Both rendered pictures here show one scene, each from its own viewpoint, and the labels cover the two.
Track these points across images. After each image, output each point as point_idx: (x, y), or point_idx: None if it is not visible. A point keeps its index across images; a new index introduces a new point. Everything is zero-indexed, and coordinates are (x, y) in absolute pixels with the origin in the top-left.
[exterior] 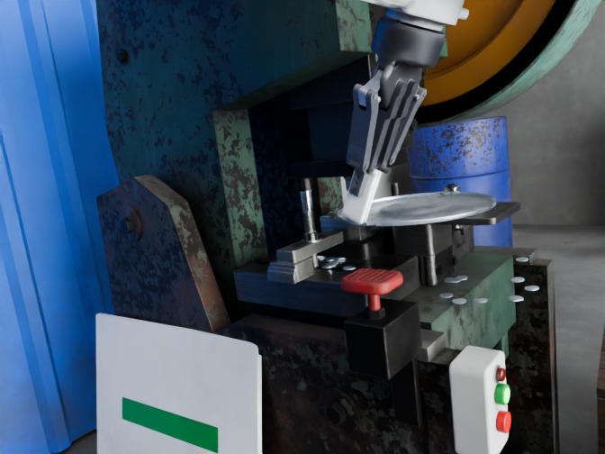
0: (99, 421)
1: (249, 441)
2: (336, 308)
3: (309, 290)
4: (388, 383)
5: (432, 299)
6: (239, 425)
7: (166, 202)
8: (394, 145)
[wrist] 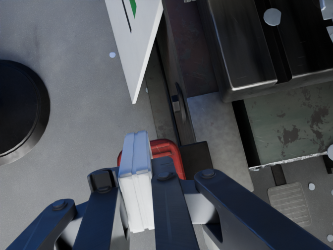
0: None
1: (145, 39)
2: (212, 57)
3: (205, 12)
4: None
5: (321, 119)
6: (143, 24)
7: None
8: (223, 248)
